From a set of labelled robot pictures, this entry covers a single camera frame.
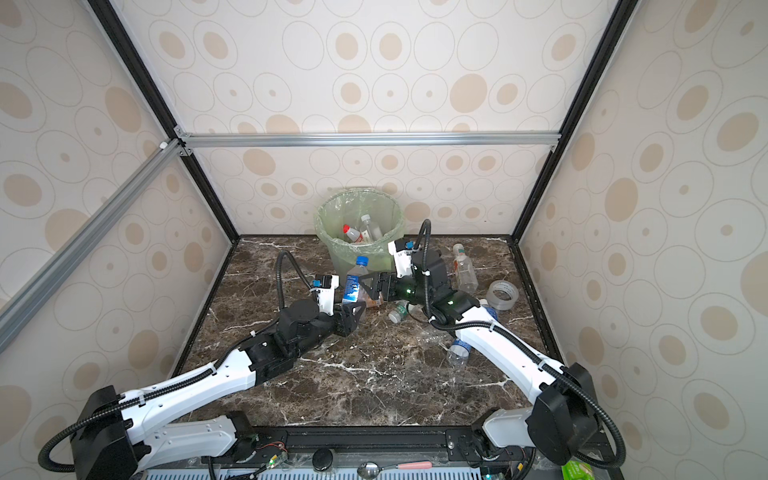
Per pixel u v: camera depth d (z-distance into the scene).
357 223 1.03
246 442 0.66
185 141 0.90
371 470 0.72
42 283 0.55
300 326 0.55
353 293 0.71
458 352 0.88
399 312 0.94
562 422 0.41
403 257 0.68
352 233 1.03
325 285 0.64
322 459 0.63
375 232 1.03
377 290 0.66
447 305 0.57
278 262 1.12
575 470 0.69
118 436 0.38
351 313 0.67
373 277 0.66
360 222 1.02
